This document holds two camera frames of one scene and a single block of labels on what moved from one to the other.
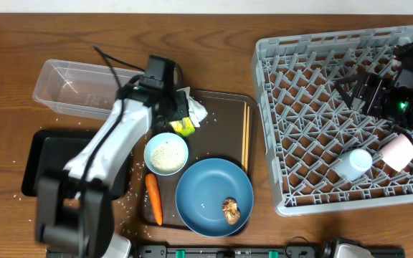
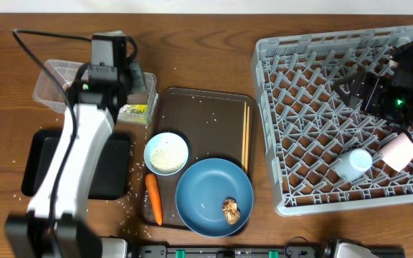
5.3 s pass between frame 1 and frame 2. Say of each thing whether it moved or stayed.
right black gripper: stayed
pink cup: stayed
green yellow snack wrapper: moved
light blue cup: stayed
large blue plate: stayed
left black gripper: moved
